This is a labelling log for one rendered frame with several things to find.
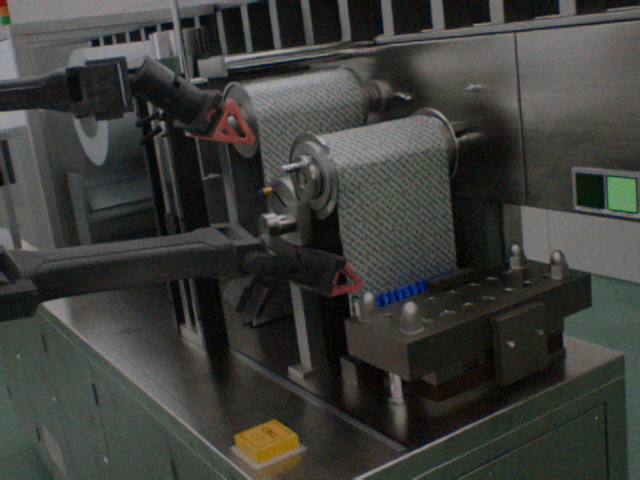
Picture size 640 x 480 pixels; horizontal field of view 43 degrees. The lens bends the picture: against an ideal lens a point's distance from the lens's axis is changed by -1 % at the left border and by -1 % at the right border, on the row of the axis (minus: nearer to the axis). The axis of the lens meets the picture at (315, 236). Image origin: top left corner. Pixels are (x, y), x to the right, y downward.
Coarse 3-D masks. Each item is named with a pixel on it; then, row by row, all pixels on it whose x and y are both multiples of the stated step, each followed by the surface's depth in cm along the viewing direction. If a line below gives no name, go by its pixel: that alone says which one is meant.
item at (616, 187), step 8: (608, 176) 123; (608, 184) 123; (616, 184) 122; (624, 184) 121; (632, 184) 120; (608, 192) 124; (616, 192) 123; (624, 192) 121; (632, 192) 120; (616, 200) 123; (624, 200) 122; (632, 200) 120; (616, 208) 123; (624, 208) 122; (632, 208) 121
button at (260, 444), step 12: (276, 420) 122; (240, 432) 119; (252, 432) 118; (264, 432) 118; (276, 432) 118; (288, 432) 117; (240, 444) 117; (252, 444) 115; (264, 444) 114; (276, 444) 115; (288, 444) 116; (252, 456) 114; (264, 456) 114; (276, 456) 115
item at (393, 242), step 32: (416, 192) 139; (448, 192) 143; (352, 224) 133; (384, 224) 136; (416, 224) 140; (448, 224) 144; (352, 256) 133; (384, 256) 137; (416, 256) 141; (448, 256) 145; (384, 288) 138
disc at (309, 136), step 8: (296, 136) 136; (304, 136) 133; (312, 136) 131; (296, 144) 136; (320, 144) 130; (328, 152) 128; (328, 160) 129; (336, 168) 128; (336, 176) 128; (336, 184) 129; (296, 192) 140; (336, 192) 129; (336, 200) 130; (328, 208) 132; (320, 216) 135; (328, 216) 133
